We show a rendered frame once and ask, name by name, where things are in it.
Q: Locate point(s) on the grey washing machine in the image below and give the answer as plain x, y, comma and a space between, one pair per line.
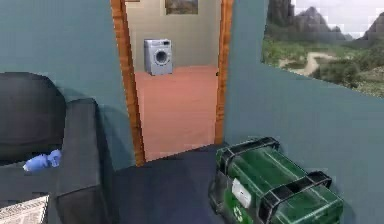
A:
158, 56

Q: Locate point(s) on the orange wooden door frame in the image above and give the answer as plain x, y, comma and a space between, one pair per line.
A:
128, 86

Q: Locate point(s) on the green recycling bin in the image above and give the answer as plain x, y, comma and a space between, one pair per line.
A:
273, 183

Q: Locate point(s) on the dark grey sofa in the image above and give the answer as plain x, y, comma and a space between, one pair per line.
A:
76, 143

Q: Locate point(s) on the large mountain landscape window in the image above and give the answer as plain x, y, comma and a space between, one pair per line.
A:
326, 43

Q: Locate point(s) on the framed landscape picture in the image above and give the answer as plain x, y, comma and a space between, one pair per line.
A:
181, 6

